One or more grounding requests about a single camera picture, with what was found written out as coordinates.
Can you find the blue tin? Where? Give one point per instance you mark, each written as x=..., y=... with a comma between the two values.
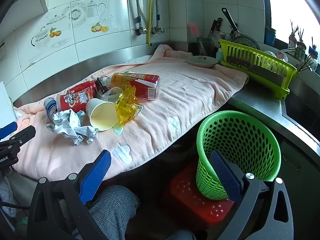
x=270, y=36

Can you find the blue white small can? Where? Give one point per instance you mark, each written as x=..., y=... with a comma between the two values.
x=50, y=105

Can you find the gold label plastic bottle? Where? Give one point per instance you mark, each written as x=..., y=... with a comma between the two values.
x=140, y=85

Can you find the clear plastic cup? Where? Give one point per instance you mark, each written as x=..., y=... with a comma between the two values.
x=110, y=95

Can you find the red cartoon drink can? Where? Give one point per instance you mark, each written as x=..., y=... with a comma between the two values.
x=72, y=100

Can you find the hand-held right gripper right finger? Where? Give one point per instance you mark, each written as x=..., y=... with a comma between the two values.
x=226, y=177

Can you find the person's plaid trouser leg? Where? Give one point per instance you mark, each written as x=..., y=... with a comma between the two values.
x=112, y=205

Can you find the red plastic stool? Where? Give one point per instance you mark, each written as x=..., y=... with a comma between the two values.
x=190, y=200

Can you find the bundle of chopsticks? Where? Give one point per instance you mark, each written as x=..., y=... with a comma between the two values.
x=305, y=63

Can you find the twig ornament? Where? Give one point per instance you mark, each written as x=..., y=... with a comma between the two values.
x=297, y=42

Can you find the wall cabinet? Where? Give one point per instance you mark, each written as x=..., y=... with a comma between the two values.
x=22, y=2

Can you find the green plastic dish rack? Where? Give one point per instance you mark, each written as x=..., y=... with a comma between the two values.
x=237, y=48

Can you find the yellow plastic wrapper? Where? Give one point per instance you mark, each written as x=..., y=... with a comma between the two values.
x=126, y=107

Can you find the crumpled white paper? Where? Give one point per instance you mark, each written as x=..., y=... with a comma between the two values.
x=67, y=127

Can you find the teal bottle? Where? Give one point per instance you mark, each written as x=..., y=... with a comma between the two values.
x=219, y=55

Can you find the steel sink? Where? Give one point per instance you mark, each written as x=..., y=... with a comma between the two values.
x=302, y=115

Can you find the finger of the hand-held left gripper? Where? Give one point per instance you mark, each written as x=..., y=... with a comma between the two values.
x=7, y=130
x=22, y=135

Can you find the green mesh wastebasket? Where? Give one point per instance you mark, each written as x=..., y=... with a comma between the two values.
x=240, y=135

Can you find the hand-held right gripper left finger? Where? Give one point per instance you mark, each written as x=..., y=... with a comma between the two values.
x=96, y=177

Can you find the shallow ceramic dish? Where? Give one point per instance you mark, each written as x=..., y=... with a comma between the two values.
x=202, y=61

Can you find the steel cleaver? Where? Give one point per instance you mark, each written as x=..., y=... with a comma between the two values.
x=262, y=73

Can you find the white bowl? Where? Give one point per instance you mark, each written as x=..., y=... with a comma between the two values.
x=270, y=54

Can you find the white paper cup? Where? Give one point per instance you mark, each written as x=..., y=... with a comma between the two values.
x=100, y=115

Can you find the pink towel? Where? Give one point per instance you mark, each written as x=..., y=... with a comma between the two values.
x=187, y=100

